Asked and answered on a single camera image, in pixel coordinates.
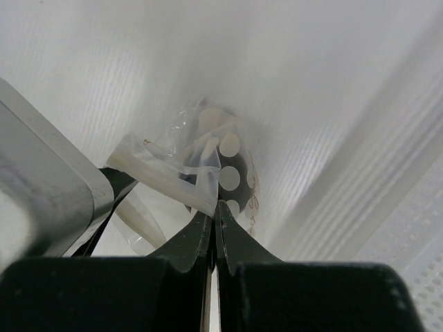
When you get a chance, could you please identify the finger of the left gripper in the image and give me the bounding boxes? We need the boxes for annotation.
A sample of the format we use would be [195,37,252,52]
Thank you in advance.
[71,167,138,257]

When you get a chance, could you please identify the translucent white plastic bin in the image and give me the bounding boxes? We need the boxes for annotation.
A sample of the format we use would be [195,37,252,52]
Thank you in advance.
[269,11,442,331]

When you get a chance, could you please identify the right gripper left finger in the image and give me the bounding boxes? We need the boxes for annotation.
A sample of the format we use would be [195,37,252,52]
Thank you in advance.
[1,213,212,331]

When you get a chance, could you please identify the black fake food piece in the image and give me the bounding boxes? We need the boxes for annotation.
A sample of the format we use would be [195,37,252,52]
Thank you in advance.
[181,138,253,217]

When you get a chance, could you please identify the clear zip top bag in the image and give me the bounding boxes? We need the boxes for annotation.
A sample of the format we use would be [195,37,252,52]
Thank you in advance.
[107,100,260,255]

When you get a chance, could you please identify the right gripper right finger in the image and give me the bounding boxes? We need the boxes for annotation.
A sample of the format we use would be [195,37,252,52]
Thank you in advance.
[214,201,424,331]

